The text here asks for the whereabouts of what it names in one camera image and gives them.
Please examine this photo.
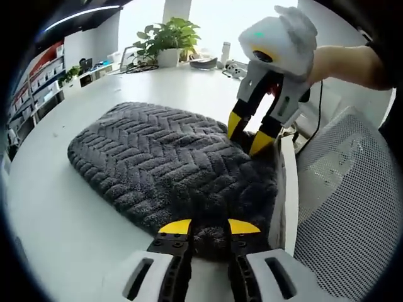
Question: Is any grey framed board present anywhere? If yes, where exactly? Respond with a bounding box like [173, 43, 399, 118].
[120, 45, 139, 67]

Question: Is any black coiled cable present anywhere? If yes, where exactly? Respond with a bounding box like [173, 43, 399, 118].
[125, 62, 160, 74]

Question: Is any small potted green plant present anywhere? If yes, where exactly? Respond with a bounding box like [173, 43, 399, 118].
[58, 65, 83, 86]

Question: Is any grey white headset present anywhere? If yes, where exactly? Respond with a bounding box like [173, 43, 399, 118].
[188, 56, 219, 70]

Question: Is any white mesh office chair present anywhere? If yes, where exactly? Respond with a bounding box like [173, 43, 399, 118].
[293, 105, 402, 302]

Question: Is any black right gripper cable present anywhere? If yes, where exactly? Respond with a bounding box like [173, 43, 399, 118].
[295, 80, 325, 155]

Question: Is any shelf with white boxes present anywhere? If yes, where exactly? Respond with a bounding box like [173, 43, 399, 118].
[9, 40, 67, 126]

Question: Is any white bottle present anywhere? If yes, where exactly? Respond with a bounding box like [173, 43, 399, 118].
[220, 41, 232, 65]

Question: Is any long ceiling light strip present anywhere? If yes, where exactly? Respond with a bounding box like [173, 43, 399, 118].
[43, 4, 122, 32]

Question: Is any dark grey towel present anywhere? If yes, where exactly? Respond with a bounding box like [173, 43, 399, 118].
[67, 101, 280, 262]

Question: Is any large potted green plant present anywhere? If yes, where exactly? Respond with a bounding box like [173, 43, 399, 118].
[127, 17, 202, 69]

